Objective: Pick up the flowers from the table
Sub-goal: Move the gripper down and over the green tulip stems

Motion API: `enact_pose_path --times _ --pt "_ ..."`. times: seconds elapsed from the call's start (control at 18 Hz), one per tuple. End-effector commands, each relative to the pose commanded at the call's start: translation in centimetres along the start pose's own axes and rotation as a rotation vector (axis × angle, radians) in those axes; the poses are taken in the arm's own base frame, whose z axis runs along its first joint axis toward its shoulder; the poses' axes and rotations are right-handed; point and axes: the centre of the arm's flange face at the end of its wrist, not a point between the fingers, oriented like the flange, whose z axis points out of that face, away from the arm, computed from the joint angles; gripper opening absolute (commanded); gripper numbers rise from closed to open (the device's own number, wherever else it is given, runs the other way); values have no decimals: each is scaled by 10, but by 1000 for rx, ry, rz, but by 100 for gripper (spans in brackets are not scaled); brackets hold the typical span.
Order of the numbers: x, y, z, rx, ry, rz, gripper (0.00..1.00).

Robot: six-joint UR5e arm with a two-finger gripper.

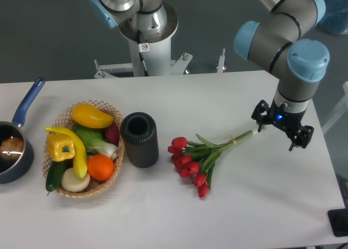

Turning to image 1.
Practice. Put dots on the green bok choy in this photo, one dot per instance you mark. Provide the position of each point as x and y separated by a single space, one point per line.
94 141

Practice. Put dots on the yellow mango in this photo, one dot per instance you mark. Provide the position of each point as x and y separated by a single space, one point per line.
91 117

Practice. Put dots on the black device at table edge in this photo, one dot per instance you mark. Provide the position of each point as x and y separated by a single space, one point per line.
338 221

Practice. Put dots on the dark red radish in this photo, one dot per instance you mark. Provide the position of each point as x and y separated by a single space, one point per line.
112 134

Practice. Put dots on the yellow banana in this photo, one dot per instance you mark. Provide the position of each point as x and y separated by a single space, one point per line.
80 161

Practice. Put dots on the dark ribbed cylindrical vase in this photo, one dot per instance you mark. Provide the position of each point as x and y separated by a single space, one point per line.
139 133

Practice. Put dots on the blue saucepan with handle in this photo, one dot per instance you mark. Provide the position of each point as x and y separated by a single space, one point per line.
17 153

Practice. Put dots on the green cucumber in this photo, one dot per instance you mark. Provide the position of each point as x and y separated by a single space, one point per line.
55 175

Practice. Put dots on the yellow bell pepper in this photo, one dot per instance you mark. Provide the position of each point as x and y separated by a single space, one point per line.
60 147

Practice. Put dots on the red tulip bouquet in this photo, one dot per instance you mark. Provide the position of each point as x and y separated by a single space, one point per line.
196 160

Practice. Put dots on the white round onion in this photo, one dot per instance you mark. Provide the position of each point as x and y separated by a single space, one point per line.
72 183

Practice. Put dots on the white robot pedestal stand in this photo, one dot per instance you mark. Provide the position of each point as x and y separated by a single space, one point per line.
148 26

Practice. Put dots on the orange fruit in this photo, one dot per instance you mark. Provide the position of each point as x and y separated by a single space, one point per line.
100 167

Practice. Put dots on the woven wicker basket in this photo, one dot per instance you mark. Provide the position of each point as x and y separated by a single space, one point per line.
66 120

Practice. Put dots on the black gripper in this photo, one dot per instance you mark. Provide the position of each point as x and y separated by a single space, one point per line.
290 123

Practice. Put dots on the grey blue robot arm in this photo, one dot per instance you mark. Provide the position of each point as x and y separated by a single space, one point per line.
299 64

